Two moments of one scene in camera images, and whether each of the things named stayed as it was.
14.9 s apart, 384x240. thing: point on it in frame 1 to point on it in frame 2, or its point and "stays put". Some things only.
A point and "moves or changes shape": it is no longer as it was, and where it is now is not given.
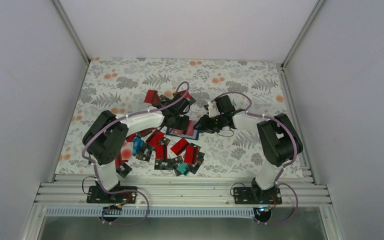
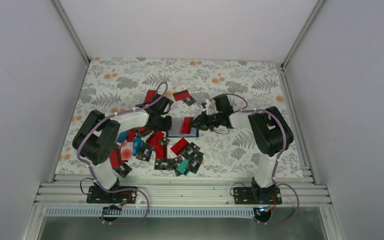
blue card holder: (182, 133) stays put
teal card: (182, 167) stays put
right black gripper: (205, 124) stays put
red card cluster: (191, 154) moves or changes shape
